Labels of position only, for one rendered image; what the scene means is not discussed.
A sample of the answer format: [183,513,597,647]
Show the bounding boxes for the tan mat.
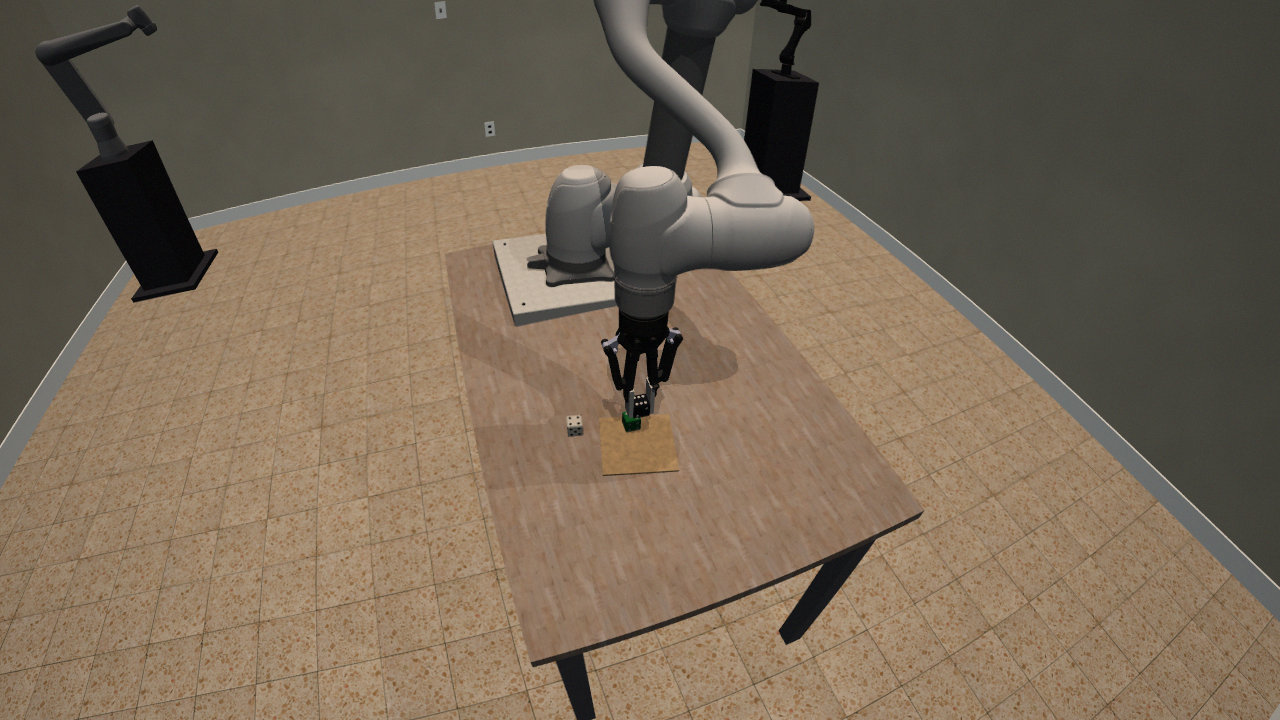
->
[599,414,678,477]

